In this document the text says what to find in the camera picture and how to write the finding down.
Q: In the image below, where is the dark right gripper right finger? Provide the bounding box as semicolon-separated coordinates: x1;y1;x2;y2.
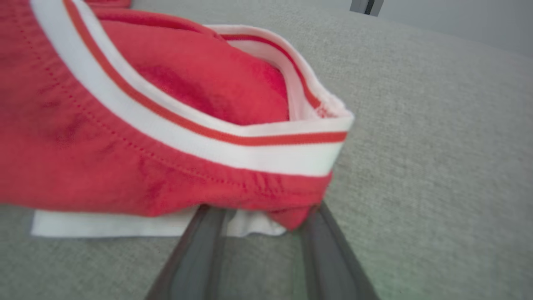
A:
298;201;379;300

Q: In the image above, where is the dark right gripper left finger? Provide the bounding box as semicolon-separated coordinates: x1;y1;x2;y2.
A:
144;204;228;300

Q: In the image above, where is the red Bulls 23 jersey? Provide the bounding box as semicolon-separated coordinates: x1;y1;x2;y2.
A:
0;0;355;239

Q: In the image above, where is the grey partition joint post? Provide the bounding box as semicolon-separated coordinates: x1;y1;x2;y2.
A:
350;0;384;17

